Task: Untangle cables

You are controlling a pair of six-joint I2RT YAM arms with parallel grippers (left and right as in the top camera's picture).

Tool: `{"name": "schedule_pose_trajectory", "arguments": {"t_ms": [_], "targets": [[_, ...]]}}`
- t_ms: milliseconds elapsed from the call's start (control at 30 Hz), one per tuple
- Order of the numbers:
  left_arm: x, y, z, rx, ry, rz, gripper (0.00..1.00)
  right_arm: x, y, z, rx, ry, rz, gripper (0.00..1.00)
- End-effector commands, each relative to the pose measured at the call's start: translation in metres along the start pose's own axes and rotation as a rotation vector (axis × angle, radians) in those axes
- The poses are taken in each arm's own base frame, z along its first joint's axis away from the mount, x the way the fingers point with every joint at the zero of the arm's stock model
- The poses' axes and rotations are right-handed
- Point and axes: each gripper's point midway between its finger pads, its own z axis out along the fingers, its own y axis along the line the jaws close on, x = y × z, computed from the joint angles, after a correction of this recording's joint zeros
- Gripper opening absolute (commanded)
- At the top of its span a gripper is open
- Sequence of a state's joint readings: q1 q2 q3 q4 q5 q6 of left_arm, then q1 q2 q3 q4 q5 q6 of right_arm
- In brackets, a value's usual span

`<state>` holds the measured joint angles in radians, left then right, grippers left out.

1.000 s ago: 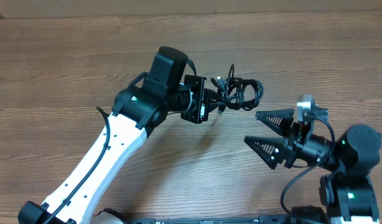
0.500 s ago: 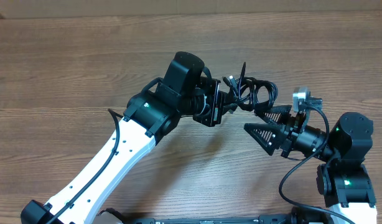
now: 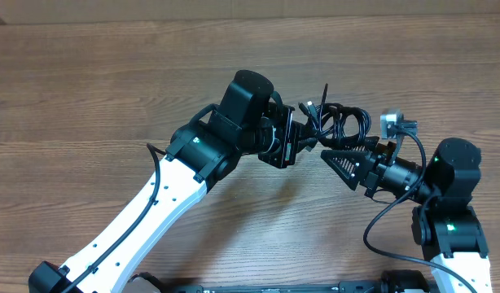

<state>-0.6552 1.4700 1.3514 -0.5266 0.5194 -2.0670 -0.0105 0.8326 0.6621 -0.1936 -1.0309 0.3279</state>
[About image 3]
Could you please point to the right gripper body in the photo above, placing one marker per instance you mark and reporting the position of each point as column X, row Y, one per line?
column 378, row 160

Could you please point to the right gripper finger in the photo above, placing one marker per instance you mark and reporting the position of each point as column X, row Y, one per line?
column 368, row 144
column 350, row 166

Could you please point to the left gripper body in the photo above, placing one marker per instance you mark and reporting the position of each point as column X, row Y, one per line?
column 278, row 137

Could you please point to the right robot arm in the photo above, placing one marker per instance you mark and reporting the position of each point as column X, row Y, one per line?
column 444, row 224

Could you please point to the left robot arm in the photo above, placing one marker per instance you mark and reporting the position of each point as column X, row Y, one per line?
column 251, row 119

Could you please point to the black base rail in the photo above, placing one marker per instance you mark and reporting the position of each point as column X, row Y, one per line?
column 395, row 281

